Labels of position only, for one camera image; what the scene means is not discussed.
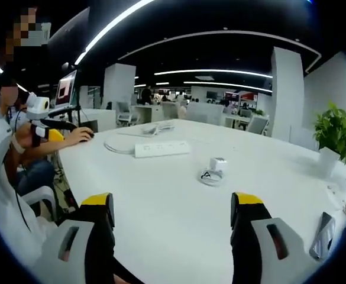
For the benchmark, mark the black computer mouse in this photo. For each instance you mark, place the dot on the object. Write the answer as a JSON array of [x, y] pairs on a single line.
[[87, 137]]

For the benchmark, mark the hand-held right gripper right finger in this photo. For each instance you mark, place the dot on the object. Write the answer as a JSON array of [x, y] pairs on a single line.
[[264, 236]]

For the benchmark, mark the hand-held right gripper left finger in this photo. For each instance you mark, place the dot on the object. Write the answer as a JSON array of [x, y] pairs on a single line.
[[72, 236]]

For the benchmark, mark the computer monitor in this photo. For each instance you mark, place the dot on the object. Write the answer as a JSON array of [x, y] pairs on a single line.
[[66, 90]]

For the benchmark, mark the white armchair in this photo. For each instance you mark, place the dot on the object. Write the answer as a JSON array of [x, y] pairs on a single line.
[[41, 196]]

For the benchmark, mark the white cube charger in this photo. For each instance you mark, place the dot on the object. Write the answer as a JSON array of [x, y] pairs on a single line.
[[218, 164]]

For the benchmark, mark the white power strip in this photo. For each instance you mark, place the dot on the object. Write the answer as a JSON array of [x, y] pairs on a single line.
[[161, 148]]

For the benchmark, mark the silver grey phone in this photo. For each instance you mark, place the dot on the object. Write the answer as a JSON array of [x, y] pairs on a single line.
[[323, 236]]

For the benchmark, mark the green potted plant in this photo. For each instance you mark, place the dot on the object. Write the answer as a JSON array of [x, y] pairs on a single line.
[[333, 130]]

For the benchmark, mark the black box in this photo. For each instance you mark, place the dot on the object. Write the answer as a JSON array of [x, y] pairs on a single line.
[[90, 126]]

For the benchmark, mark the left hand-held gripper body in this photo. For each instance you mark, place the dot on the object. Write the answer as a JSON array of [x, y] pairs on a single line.
[[38, 108]]

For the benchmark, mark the long ceiling light strip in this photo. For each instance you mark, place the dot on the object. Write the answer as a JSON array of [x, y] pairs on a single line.
[[107, 28]]

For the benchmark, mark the white desk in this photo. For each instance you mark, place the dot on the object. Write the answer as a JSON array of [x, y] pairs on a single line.
[[166, 225]]

